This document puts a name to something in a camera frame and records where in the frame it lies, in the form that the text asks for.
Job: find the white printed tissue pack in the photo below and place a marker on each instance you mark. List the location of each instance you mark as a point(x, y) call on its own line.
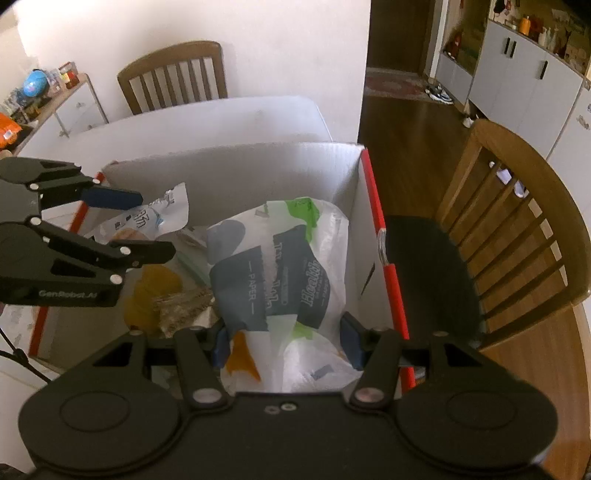
point(277, 277)

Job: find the white sneakers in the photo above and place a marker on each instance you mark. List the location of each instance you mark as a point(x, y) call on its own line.
point(468, 122)

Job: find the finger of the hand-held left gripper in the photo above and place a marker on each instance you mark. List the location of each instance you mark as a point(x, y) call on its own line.
point(115, 198)
point(138, 253)

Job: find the orange spotted toy pig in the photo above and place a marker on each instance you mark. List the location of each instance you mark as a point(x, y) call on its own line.
point(152, 286)

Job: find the orange bottle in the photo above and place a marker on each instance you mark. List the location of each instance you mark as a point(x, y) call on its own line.
point(525, 24)

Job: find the wooden slatted chair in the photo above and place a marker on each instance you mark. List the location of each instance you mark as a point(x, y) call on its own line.
point(531, 170)
point(171, 53)

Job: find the silver foil snack packet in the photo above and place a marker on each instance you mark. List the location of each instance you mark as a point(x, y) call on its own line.
point(184, 311)

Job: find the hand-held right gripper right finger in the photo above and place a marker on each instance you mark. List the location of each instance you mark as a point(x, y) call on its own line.
point(348, 339)

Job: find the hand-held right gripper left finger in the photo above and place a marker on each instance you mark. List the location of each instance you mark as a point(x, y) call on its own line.
point(221, 348)

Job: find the white snack pouch orange print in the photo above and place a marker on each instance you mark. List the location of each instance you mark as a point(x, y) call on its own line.
point(157, 217)

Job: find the black sneakers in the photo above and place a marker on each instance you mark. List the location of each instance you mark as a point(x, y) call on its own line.
point(438, 94)

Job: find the blue globe ball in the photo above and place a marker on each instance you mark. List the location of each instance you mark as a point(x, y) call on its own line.
point(36, 82)

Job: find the white marble desktop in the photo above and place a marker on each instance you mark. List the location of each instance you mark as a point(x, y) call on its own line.
point(207, 117)

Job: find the grey cabinet shelf unit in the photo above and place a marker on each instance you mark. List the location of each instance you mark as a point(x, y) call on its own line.
point(526, 78)

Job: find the red cardboard box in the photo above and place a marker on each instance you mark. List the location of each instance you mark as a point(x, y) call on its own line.
point(258, 170)

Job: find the white side cabinet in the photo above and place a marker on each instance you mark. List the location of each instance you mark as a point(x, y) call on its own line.
point(74, 110)

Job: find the patterned floor rug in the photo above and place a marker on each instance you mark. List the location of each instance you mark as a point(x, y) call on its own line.
point(392, 85)

